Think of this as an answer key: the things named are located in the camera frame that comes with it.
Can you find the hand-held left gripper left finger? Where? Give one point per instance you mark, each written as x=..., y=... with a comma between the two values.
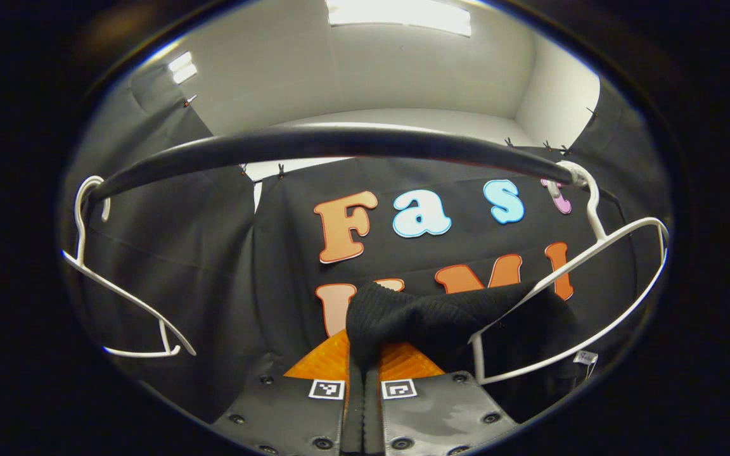
x=353, y=411

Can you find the black ribbed jacket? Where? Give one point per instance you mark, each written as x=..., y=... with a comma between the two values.
x=416, y=316

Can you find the black clothes rack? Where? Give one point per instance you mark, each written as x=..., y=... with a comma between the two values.
x=339, y=140

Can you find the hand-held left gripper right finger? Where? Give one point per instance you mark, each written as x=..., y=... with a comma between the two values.
x=372, y=411

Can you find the white clothes hanger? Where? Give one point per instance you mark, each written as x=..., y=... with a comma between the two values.
x=478, y=358
x=81, y=221

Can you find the black backdrop cloth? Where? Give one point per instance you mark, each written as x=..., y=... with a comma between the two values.
x=213, y=285

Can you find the ceiling light panel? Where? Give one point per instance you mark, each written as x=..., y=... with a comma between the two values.
x=182, y=68
x=397, y=16

